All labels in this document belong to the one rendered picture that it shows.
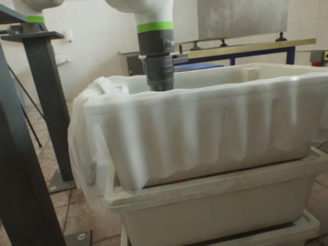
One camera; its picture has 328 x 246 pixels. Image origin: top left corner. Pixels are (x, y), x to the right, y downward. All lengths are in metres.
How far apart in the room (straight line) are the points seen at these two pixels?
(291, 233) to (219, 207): 0.24
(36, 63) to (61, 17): 3.54
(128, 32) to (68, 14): 1.17
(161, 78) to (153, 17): 0.14
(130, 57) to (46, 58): 2.89
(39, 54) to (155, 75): 0.95
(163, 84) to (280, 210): 0.50
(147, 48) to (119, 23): 4.35
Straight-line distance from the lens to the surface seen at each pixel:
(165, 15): 0.56
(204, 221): 0.67
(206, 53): 0.95
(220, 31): 1.08
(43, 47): 1.41
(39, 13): 1.45
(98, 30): 4.86
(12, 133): 0.76
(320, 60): 2.59
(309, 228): 0.82
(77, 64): 4.84
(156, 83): 0.56
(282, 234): 0.77
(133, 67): 4.20
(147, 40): 0.55
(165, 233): 0.66
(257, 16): 1.20
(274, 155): 0.65
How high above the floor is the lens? 0.77
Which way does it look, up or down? 19 degrees down
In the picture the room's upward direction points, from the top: 6 degrees counter-clockwise
